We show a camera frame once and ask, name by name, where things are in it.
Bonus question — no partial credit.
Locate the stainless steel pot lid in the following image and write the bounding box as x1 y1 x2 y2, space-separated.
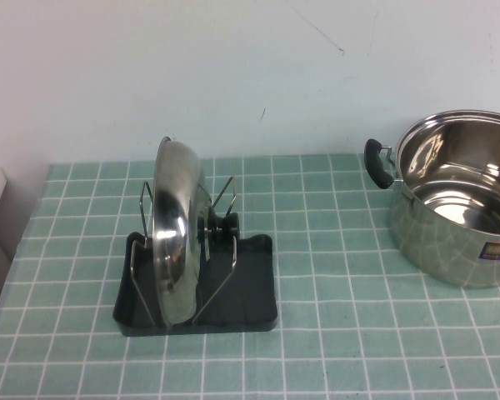
151 136 241 327

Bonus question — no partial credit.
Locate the green checked tablecloth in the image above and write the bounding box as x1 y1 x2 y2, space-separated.
0 153 500 400

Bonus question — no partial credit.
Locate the black tray wire lid rack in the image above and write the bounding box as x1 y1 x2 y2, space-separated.
111 174 281 337

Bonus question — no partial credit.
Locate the stainless steel pot, black handle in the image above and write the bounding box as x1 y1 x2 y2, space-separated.
363 109 500 289

